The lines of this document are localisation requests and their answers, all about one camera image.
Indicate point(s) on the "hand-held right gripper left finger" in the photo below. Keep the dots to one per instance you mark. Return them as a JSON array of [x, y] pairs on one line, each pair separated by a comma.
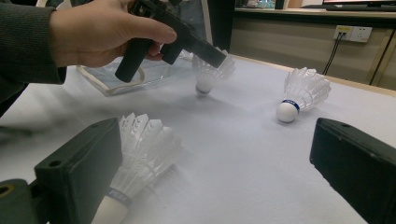
[[77, 171]]

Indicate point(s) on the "white shuttlecock blue band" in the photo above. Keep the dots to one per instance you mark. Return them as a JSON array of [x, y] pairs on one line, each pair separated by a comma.
[[207, 76], [306, 88], [146, 149]]

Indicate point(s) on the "black monitor base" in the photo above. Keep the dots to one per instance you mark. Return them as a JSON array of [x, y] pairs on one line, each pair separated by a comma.
[[358, 6]]

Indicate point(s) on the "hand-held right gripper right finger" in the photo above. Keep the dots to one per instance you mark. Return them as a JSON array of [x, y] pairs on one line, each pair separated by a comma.
[[358, 168]]

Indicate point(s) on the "white wall socket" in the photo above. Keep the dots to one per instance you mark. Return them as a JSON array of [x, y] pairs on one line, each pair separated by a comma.
[[358, 33]]

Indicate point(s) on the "long black-edged desk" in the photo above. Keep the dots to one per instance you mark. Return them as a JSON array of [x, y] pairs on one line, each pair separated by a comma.
[[311, 17]]

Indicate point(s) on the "clear plastic bag beige trim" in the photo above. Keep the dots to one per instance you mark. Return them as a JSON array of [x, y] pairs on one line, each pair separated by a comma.
[[149, 74]]

